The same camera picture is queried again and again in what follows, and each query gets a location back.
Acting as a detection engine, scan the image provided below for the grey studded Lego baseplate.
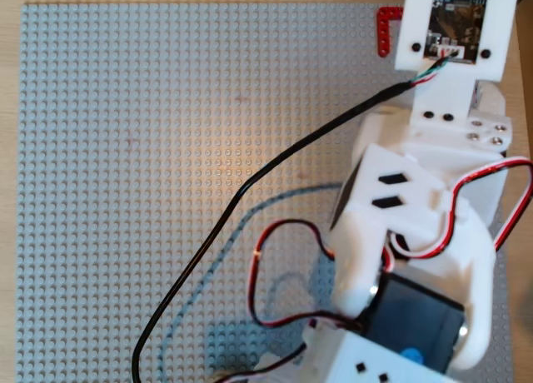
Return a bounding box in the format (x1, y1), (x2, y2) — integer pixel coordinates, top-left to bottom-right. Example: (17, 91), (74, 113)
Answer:
(15, 2), (516, 383)

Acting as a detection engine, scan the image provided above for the black camera cable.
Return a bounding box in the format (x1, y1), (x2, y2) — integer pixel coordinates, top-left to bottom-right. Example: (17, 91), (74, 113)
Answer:
(132, 52), (455, 383)

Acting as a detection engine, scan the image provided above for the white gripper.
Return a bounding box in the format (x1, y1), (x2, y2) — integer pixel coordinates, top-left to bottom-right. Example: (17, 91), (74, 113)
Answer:
(351, 82), (513, 226)

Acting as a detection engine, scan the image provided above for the red white black servo cable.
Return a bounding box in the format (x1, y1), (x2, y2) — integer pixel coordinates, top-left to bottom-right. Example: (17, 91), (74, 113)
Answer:
(216, 345), (309, 383)
(248, 219), (363, 330)
(385, 157), (533, 261)

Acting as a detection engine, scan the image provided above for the red L-shaped Lego beam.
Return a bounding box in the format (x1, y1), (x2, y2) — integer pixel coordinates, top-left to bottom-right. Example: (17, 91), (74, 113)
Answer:
(376, 7), (404, 58)

